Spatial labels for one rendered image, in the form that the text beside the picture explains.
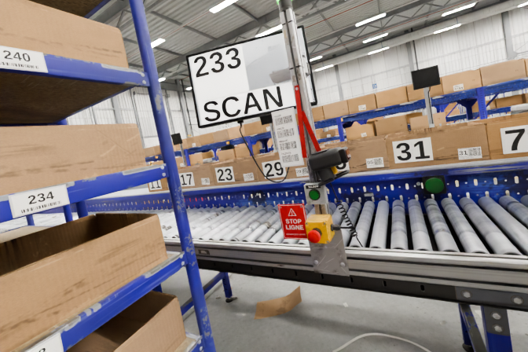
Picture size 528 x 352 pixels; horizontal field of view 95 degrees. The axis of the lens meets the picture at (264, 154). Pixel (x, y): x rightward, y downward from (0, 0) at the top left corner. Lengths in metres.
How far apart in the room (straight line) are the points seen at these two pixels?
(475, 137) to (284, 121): 0.89
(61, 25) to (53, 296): 0.44
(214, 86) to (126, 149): 0.54
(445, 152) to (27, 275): 1.42
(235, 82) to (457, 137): 1.01
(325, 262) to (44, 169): 0.79
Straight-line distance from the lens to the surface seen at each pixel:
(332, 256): 0.91
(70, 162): 0.52
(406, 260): 0.88
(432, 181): 1.33
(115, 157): 0.56
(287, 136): 0.84
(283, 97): 0.95
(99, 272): 0.54
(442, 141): 1.39
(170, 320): 0.67
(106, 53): 0.61
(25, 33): 0.56
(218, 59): 1.05
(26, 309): 0.52
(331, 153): 0.73
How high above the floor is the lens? 1.15
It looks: 3 degrees down
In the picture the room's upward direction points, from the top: 11 degrees counter-clockwise
